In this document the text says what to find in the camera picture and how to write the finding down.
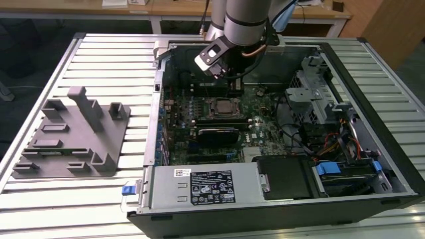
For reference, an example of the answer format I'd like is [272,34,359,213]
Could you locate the metal socket cover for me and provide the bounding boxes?
[208,97,243,118]

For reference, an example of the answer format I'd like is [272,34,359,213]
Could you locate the CPU socket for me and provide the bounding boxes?
[208,97,243,119]

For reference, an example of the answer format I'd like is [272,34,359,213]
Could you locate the black RAM slot bank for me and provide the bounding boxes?
[195,118,252,131]
[192,83,230,98]

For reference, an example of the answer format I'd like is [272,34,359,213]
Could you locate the silver drive cage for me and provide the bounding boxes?
[284,56,339,125]

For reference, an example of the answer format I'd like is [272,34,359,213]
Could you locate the green motherboard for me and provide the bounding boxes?
[162,84,290,166]

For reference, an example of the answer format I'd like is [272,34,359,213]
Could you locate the black graphics card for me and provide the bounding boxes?
[196,127,240,145]

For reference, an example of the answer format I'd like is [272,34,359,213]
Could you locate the silver chipset heatsink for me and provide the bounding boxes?
[243,146,264,163]

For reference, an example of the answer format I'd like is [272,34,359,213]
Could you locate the black plastic shroud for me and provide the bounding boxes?
[251,155,330,201]

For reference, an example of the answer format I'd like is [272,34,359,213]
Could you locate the brown wooden cabinet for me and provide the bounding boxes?
[340,0,425,72]

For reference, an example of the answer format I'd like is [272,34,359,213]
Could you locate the wooden desk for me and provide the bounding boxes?
[0,0,354,38]

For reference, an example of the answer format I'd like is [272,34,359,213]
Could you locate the hard disk in blue carrier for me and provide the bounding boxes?
[314,160,380,197]

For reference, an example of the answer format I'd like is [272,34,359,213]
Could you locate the silver power supply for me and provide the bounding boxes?
[146,164,268,215]

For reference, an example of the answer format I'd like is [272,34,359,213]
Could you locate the grey parts rack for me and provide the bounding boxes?
[11,86,132,179]

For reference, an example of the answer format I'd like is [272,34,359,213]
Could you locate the black PC case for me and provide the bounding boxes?
[127,37,425,239]

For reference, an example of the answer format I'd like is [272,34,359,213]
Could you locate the white camera with black plate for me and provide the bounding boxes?
[195,37,234,80]

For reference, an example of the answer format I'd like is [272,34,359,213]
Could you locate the yellow orange wire bundle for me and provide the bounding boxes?
[318,133,346,156]

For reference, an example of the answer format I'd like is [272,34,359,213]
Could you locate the red thin cable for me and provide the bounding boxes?
[354,136,364,160]

